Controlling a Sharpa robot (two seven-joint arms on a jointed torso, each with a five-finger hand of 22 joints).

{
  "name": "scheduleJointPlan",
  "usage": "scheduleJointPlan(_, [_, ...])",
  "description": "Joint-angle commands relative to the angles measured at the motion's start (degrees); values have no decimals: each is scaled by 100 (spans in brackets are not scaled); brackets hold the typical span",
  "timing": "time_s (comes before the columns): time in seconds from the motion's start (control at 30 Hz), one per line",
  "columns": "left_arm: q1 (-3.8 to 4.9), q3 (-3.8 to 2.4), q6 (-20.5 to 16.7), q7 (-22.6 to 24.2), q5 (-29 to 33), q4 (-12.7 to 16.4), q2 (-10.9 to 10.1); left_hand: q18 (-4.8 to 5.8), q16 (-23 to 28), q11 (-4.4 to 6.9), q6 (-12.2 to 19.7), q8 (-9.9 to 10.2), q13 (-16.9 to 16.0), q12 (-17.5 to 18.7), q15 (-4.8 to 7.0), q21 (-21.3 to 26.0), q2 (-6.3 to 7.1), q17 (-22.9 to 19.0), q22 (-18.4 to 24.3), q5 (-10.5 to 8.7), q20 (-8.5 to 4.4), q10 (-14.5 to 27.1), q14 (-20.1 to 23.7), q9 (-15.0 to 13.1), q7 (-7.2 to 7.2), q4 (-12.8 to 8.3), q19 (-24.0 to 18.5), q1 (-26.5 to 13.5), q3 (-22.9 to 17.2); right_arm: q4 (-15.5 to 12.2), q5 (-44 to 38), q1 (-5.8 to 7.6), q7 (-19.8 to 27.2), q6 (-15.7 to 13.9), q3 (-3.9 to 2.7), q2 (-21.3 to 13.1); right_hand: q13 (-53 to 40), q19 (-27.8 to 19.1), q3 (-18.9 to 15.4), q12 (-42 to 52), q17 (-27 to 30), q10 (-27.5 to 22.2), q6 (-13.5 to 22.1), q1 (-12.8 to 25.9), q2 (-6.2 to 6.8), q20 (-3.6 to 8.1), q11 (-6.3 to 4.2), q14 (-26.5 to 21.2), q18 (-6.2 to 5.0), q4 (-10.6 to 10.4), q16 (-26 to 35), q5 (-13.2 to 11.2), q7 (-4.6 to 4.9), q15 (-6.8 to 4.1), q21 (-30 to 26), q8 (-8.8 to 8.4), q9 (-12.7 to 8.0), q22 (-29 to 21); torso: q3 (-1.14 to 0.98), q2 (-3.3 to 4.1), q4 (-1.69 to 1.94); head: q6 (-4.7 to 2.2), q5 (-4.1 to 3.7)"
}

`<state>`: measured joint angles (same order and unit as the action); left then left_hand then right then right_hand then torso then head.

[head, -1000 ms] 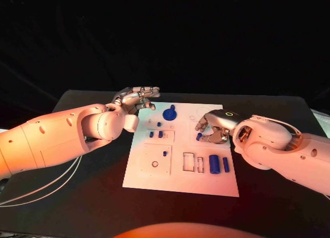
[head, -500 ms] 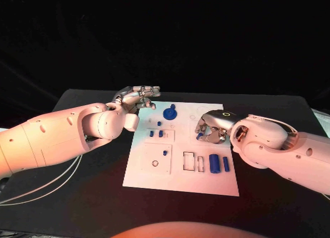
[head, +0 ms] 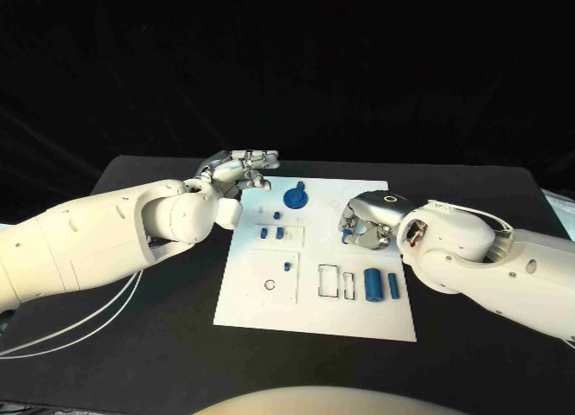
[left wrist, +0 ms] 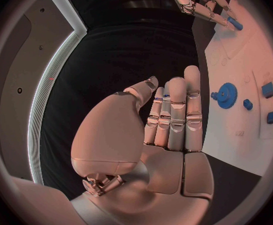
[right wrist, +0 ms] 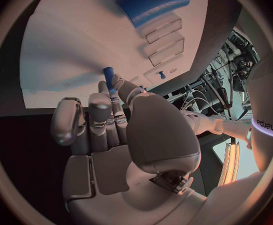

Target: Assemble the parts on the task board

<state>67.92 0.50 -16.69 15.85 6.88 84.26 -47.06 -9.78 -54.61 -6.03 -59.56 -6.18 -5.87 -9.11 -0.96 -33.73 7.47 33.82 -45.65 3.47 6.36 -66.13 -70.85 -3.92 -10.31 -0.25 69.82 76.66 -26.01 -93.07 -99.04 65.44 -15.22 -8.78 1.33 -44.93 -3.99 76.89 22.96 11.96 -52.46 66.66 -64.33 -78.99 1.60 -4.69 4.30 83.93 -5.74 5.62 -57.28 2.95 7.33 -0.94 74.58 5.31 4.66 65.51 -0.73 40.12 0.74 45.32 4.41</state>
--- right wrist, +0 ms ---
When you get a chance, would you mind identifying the white task board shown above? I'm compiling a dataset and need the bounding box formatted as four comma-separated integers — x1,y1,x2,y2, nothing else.
19,0,210,110

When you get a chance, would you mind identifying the workshop equipment rack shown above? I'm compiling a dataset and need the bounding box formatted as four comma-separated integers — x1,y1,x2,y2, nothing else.
169,27,261,121

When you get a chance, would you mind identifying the glowing light bar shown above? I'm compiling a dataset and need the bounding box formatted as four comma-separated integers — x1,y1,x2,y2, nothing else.
217,141,241,187

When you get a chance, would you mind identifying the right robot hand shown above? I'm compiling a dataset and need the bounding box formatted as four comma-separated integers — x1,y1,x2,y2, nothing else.
49,73,209,225

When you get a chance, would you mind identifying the slender blue peg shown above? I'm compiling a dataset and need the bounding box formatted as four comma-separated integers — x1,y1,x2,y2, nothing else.
102,66,118,94

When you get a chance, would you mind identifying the white cable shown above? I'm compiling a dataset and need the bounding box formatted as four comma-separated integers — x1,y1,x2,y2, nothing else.
179,89,229,120

